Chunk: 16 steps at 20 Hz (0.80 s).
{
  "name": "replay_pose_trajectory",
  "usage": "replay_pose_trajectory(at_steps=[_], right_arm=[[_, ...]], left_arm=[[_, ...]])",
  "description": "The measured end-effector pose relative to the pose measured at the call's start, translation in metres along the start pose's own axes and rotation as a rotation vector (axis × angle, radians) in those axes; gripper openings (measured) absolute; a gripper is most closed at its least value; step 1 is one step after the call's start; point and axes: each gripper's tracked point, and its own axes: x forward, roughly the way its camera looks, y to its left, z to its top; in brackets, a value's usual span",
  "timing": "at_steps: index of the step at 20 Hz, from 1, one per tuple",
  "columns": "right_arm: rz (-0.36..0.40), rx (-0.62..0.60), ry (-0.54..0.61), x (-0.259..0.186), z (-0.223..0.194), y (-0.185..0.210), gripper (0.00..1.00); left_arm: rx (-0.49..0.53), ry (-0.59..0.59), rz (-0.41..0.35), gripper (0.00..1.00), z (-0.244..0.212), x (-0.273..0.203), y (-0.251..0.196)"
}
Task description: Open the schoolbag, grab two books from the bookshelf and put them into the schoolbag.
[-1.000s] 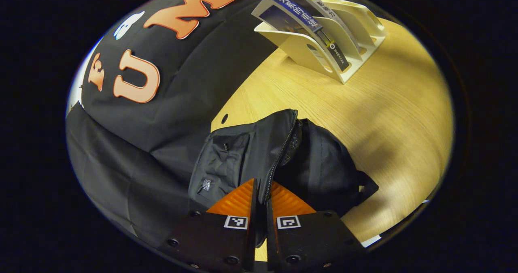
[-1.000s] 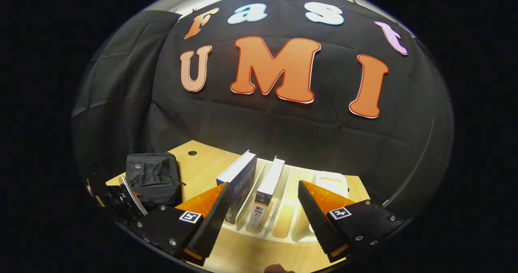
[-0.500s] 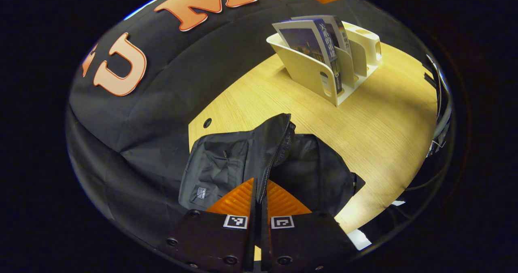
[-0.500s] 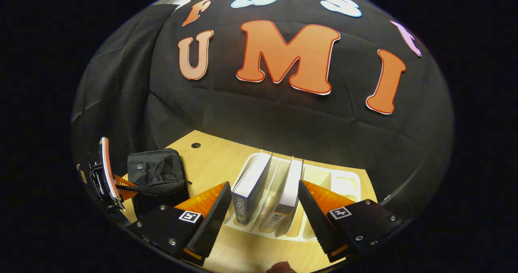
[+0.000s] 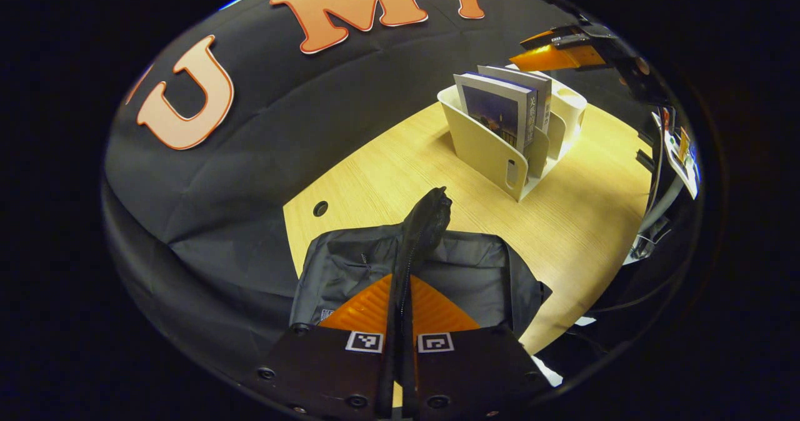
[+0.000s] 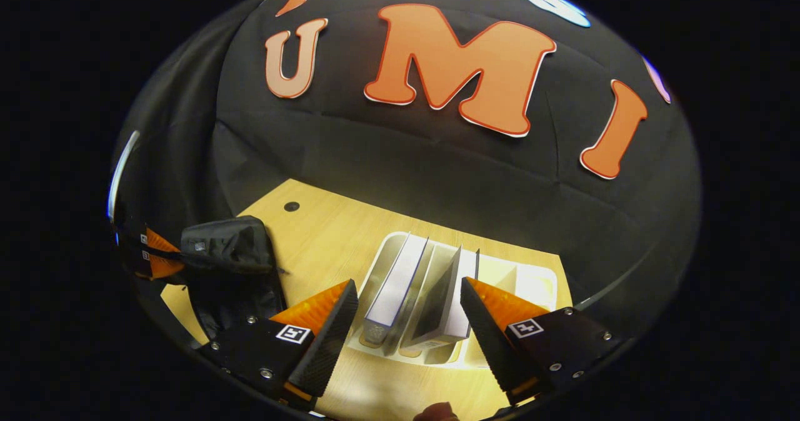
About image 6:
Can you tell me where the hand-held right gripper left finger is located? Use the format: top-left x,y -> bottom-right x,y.
199,279 -> 360,409

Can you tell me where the black schoolbag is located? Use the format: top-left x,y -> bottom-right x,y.
180,216 -> 288,340

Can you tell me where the white plastic bookshelf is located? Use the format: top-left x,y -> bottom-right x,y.
347,230 -> 558,369

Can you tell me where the white spine book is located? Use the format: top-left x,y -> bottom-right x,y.
400,246 -> 481,350

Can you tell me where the blue cover book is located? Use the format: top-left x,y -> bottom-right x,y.
361,234 -> 431,347

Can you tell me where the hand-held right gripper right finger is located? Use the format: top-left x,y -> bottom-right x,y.
460,276 -> 632,406

